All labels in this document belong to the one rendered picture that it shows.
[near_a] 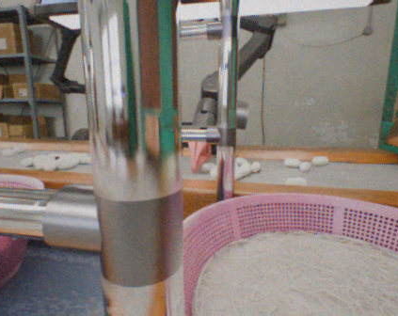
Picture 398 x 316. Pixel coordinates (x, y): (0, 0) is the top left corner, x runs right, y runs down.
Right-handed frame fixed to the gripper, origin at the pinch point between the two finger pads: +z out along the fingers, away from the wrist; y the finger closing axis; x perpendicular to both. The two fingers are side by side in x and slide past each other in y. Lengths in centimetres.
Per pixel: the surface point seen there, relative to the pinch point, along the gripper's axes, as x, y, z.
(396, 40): -2, 48, -45
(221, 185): -13.5, 7.7, 12.7
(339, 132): 136, 90, -156
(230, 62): -24.5, 8.3, 3.8
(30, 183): -11.5, -21.1, 13.5
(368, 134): 137, 115, -154
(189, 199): -9.4, 3.0, 12.7
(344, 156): 13.4, 34.5, -16.7
